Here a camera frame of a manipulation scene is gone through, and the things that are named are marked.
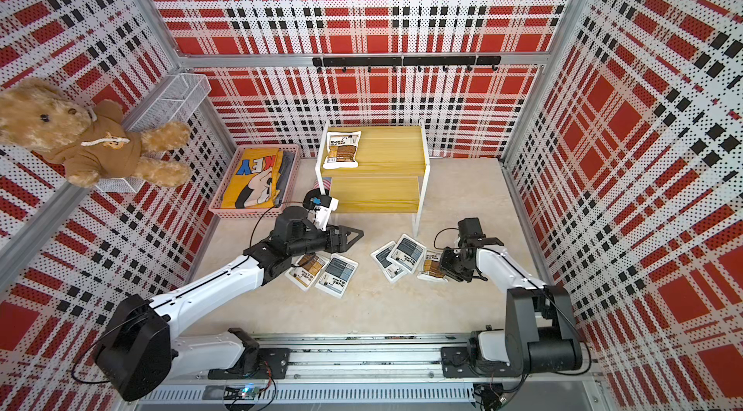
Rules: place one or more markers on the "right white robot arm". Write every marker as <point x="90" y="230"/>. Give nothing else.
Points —
<point x="539" y="334"/>

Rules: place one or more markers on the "yellow two-tier shelf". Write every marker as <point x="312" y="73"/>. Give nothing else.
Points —
<point x="392" y="176"/>

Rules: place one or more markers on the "brown teddy bear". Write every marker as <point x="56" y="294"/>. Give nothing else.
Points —
<point x="90" y="142"/>

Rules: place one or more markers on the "grey coffee bag middle upper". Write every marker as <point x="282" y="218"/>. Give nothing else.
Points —
<point x="407" y="254"/>

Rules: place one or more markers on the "yellow printed folded cloth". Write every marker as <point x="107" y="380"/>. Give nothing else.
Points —
<point x="254" y="182"/>

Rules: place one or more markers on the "pink plastic basket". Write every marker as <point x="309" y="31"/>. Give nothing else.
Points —
<point x="292" y="156"/>

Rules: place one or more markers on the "black hook rail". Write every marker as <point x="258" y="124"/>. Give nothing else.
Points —
<point x="406" y="61"/>

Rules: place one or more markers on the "grey coffee bag middle lower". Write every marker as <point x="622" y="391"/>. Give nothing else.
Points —
<point x="393" y="272"/>

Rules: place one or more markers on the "green circuit board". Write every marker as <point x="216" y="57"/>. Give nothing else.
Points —
<point x="246" y="393"/>

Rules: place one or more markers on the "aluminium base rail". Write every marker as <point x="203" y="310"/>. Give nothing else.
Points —
<point x="354" y="371"/>

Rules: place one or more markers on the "grey coffee bag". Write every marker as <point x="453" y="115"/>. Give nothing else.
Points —
<point x="336" y="275"/>
<point x="407" y="254"/>
<point x="393" y="272"/>

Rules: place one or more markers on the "white wire mesh basket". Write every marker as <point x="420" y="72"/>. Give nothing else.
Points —
<point x="175" y="98"/>

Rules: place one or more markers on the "grey coffee bag left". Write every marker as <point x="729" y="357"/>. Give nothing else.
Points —
<point x="336" y="275"/>

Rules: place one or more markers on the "black doll with striped hat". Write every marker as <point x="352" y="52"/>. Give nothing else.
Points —
<point x="324" y="185"/>

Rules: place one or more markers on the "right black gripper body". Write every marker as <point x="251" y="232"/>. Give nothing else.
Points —
<point x="454" y="265"/>

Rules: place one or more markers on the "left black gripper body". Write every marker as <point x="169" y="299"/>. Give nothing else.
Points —
<point x="323" y="241"/>

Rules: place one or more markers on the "brown coffee bag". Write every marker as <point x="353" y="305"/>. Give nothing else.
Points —
<point x="305" y="272"/>
<point x="341" y="149"/>
<point x="430" y="269"/>

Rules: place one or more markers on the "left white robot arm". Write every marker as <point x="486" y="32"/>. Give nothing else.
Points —
<point x="145" y="345"/>

